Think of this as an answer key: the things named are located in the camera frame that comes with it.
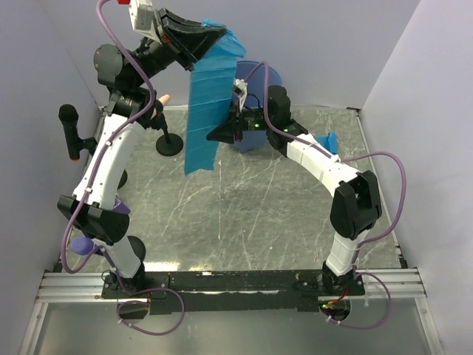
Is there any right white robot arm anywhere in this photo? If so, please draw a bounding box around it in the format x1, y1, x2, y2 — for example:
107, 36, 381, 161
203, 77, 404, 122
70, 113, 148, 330
206, 79, 382, 295

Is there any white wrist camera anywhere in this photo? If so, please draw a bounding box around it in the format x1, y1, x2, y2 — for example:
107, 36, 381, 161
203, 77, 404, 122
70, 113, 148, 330
117, 0, 158, 41
233, 78, 248, 112

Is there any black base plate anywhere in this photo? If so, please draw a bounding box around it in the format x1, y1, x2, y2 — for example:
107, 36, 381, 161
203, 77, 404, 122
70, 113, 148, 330
101, 269, 365, 315

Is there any beige microphone on stand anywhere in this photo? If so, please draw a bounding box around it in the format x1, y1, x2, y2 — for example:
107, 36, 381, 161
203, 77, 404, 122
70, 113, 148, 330
148, 94, 183, 157

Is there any black microphone on stand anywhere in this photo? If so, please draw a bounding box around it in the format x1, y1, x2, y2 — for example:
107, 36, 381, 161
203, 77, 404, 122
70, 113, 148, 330
58, 104, 98, 160

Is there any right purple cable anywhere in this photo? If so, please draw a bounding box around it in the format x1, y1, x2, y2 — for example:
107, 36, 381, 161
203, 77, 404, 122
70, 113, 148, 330
242, 61, 408, 331

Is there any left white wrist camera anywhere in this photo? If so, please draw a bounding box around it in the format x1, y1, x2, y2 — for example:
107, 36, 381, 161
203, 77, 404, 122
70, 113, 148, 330
117, 0, 158, 41

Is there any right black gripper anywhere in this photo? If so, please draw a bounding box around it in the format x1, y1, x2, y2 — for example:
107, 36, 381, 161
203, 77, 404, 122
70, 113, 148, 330
207, 99, 275, 144

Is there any blue trash bag roll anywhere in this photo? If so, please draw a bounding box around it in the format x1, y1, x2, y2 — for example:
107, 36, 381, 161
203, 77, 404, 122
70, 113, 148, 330
315, 132, 338, 155

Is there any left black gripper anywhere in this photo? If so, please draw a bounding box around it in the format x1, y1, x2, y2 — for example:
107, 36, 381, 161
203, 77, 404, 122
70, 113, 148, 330
132, 7, 225, 87

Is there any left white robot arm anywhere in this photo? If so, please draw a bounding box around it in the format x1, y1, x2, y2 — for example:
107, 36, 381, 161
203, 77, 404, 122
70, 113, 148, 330
57, 1, 227, 297

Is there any aluminium rail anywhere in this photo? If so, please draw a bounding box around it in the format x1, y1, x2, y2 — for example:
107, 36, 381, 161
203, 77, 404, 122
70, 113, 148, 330
35, 268, 426, 303

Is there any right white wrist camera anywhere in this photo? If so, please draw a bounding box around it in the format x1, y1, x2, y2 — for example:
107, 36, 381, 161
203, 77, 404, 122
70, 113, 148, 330
233, 78, 248, 112

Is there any purple microphone on stand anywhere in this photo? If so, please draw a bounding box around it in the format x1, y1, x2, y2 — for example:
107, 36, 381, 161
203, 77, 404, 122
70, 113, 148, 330
70, 235, 147, 266

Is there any purple clear box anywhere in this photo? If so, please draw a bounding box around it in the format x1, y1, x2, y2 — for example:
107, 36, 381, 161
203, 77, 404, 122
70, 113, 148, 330
114, 198, 131, 214

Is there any blue plastic trash bin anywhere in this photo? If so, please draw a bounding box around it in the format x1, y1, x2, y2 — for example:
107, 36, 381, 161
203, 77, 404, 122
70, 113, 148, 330
233, 60, 283, 154

